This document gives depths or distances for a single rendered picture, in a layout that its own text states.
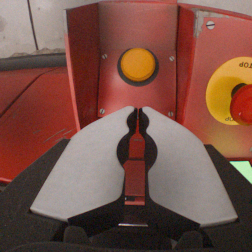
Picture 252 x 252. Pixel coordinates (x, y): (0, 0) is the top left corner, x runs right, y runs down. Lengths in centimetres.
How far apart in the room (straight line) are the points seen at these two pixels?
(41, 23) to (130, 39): 84
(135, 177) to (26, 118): 37
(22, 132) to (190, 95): 37
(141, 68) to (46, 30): 86
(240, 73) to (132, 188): 14
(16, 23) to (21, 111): 66
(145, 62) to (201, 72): 7
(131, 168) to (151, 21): 16
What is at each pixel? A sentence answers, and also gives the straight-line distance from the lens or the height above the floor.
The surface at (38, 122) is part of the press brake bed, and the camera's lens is 49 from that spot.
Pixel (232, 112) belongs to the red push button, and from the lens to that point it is 18.
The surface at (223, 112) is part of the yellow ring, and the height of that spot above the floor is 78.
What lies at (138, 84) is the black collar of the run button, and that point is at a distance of 24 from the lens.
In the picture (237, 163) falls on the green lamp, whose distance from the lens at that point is 25.
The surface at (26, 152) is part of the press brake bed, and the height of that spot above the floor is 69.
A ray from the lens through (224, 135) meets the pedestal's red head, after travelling 23.
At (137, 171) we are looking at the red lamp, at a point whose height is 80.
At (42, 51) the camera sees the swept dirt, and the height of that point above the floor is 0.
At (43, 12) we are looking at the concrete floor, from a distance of 105.
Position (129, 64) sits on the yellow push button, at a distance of 23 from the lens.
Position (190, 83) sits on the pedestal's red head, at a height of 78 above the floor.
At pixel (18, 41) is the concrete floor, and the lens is 115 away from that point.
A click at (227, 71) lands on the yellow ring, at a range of 19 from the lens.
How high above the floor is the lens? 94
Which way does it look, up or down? 54 degrees down
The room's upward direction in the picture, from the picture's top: 173 degrees counter-clockwise
